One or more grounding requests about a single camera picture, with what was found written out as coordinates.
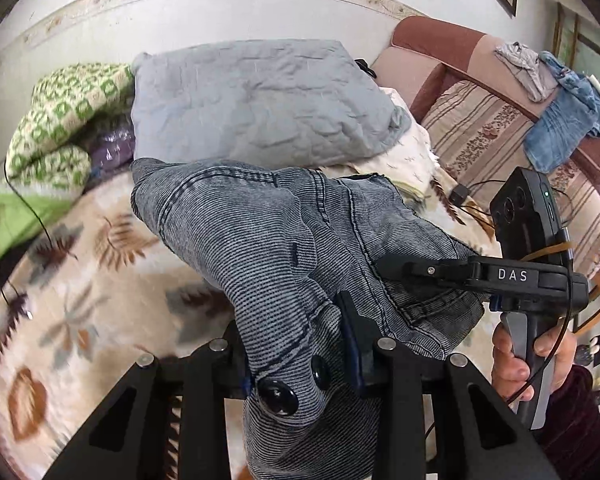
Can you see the plain green cloth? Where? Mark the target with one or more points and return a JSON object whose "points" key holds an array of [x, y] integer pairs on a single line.
{"points": [[10, 220]]}

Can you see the leaf-print beige blanket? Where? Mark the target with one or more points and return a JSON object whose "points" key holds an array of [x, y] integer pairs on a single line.
{"points": [[105, 285]]}

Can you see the person's right forearm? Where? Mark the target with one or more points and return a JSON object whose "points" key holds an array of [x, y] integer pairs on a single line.
{"points": [[575, 420]]}

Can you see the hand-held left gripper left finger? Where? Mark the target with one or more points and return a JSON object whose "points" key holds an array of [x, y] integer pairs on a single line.
{"points": [[230, 360]]}

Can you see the black charger plug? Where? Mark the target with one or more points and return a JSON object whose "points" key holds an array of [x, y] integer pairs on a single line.
{"points": [[459, 195]]}

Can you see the grey crumpled garment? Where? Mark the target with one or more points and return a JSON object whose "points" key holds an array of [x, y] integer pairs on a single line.
{"points": [[522, 65]]}

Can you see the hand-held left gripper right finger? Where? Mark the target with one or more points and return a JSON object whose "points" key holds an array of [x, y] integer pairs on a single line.
{"points": [[350, 345]]}

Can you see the person's right hand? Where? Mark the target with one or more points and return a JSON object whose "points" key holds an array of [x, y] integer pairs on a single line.
{"points": [[507, 370]]}

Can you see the green patterned quilt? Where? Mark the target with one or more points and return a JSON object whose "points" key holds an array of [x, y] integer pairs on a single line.
{"points": [[55, 120]]}

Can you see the blue denim garment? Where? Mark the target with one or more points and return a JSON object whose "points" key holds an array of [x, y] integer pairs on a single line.
{"points": [[565, 120]]}

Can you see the wooden wall frame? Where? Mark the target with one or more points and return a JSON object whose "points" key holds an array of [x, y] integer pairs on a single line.
{"points": [[580, 35]]}

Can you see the small black object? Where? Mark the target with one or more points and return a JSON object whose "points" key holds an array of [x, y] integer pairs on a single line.
{"points": [[364, 67]]}

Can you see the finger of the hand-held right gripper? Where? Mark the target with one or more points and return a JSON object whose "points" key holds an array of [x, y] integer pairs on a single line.
{"points": [[430, 270]]}

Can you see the brown striped sofa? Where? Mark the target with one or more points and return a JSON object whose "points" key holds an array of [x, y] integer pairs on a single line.
{"points": [[470, 125]]}

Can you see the blue-grey denim pants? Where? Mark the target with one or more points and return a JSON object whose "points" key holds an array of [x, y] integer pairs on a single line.
{"points": [[260, 240]]}

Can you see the purple cloth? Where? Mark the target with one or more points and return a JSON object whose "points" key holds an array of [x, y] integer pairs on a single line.
{"points": [[112, 147]]}

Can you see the grey pillow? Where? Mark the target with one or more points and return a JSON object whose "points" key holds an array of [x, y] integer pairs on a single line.
{"points": [[260, 100]]}

